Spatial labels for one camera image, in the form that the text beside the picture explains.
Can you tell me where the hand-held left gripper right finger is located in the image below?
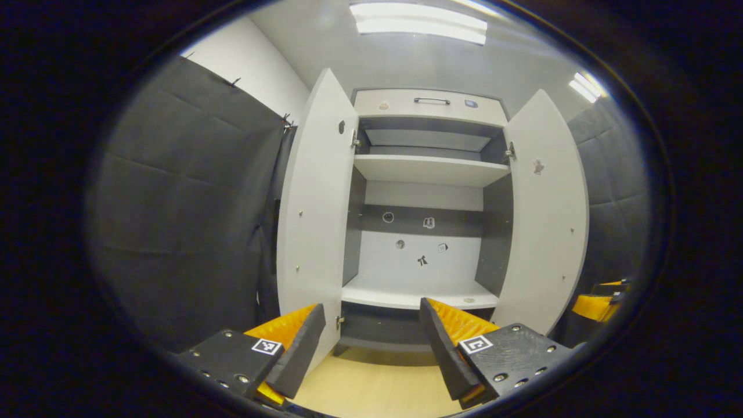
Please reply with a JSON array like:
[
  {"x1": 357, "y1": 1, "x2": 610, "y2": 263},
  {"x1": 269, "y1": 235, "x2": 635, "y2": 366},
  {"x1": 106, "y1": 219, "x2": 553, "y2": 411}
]
[{"x1": 419, "y1": 297, "x2": 575, "y2": 410}]

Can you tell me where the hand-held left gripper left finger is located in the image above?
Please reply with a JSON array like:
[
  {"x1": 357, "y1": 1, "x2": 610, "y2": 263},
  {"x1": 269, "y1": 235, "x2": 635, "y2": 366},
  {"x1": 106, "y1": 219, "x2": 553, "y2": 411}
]
[{"x1": 177, "y1": 303, "x2": 327, "y2": 407}]

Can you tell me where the grey shoe cabinet door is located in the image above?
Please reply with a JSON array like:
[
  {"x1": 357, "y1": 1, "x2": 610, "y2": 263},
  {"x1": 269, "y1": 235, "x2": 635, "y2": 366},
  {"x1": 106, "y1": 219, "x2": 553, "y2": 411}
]
[
  {"x1": 276, "y1": 69, "x2": 360, "y2": 372},
  {"x1": 490, "y1": 89, "x2": 590, "y2": 336}
]

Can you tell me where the grey double-door shoe cabinet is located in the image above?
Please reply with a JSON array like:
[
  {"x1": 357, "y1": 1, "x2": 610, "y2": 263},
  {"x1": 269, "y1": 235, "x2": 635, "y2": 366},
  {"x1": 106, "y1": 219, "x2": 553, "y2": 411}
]
[{"x1": 340, "y1": 87, "x2": 514, "y2": 354}]

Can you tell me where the white cabinet bottom shelf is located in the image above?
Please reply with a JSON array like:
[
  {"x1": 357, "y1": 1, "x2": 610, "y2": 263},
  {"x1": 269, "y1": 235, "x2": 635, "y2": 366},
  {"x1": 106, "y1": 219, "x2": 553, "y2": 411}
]
[{"x1": 341, "y1": 276, "x2": 500, "y2": 310}]

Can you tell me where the white cabinet shelf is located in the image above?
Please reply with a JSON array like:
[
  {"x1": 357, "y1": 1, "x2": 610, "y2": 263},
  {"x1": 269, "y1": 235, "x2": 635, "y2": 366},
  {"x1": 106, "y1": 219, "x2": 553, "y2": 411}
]
[
  {"x1": 341, "y1": 276, "x2": 500, "y2": 310},
  {"x1": 353, "y1": 154, "x2": 511, "y2": 188}
]

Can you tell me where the black backdrop cloth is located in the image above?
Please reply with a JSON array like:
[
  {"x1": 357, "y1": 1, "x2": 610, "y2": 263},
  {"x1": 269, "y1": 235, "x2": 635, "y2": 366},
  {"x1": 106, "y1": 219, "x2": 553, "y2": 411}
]
[
  {"x1": 551, "y1": 96, "x2": 654, "y2": 349},
  {"x1": 87, "y1": 55, "x2": 297, "y2": 352}
]

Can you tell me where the small ceiling light panel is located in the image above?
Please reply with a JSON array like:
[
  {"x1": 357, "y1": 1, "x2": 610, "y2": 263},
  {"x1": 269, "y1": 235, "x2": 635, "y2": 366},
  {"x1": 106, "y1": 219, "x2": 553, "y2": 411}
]
[{"x1": 569, "y1": 71, "x2": 607, "y2": 104}]

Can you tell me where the large ceiling light panel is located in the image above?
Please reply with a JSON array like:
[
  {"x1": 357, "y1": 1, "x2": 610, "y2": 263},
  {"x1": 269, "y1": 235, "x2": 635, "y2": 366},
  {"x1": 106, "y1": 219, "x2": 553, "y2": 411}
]
[{"x1": 349, "y1": 2, "x2": 488, "y2": 46}]

